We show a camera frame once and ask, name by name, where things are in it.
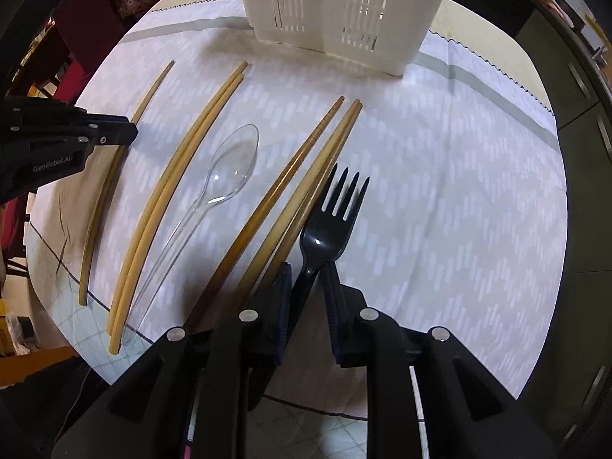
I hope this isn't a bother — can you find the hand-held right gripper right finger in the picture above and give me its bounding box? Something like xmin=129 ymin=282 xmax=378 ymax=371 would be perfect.
xmin=321 ymin=263 xmax=560 ymax=459

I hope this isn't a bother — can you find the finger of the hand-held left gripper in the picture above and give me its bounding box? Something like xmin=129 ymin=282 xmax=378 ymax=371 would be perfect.
xmin=75 ymin=113 xmax=139 ymax=149

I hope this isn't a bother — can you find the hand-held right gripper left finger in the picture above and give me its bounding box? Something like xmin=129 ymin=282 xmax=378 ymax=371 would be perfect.
xmin=52 ymin=262 xmax=293 ymax=459

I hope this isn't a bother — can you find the black plastic fork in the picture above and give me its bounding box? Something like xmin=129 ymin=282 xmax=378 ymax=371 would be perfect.
xmin=289 ymin=163 xmax=371 ymax=326

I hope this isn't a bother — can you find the dark brown ridged chopstick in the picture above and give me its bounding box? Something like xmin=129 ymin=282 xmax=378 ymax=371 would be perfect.
xmin=184 ymin=96 xmax=346 ymax=333

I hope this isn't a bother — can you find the olive brown chopstick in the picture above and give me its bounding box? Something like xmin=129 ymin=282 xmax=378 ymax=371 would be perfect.
xmin=78 ymin=60 xmax=177 ymax=307

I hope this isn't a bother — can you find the clear plastic spoon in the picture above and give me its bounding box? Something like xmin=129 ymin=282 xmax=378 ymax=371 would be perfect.
xmin=122 ymin=123 xmax=260 ymax=347

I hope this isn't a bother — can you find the light bamboo chopstick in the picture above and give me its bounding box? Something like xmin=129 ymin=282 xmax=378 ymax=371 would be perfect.
xmin=110 ymin=74 xmax=246 ymax=355
xmin=106 ymin=60 xmax=249 ymax=336

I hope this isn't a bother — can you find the white slotted plastic utensil basket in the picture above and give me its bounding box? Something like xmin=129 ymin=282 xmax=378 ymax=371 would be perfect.
xmin=231 ymin=0 xmax=460 ymax=78

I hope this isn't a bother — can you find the red covered dining chair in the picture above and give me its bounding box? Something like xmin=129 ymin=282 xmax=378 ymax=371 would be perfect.
xmin=50 ymin=0 xmax=144 ymax=65

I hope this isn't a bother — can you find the white patterned tablecloth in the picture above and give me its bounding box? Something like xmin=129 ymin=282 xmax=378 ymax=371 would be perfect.
xmin=24 ymin=0 xmax=570 ymax=417

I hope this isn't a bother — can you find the cardboard box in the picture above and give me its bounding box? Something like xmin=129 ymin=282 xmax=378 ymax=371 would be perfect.
xmin=0 ymin=296 xmax=77 ymax=388

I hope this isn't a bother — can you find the green base cabinet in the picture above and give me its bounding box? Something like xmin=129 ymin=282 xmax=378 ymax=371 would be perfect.
xmin=516 ymin=10 xmax=612 ymax=459

